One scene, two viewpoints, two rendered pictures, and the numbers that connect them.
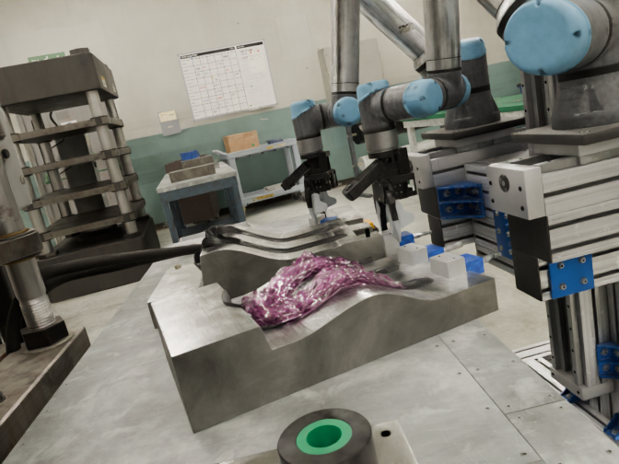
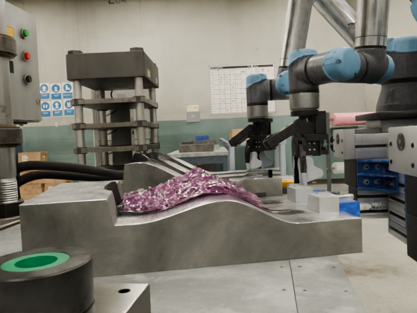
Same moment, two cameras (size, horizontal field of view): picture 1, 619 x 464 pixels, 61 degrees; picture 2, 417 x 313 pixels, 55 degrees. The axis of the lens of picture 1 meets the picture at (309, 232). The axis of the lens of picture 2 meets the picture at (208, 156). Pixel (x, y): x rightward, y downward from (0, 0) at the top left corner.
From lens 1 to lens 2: 27 cm
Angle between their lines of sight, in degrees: 15
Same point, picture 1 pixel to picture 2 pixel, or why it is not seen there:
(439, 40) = (367, 18)
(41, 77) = (107, 63)
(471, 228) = (386, 204)
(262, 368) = (102, 241)
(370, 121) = (295, 82)
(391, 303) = (242, 213)
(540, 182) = not seen: outside the picture
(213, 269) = (132, 178)
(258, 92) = not seen: hidden behind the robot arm
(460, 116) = (389, 101)
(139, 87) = (177, 85)
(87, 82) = (136, 71)
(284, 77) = not seen: hidden behind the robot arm
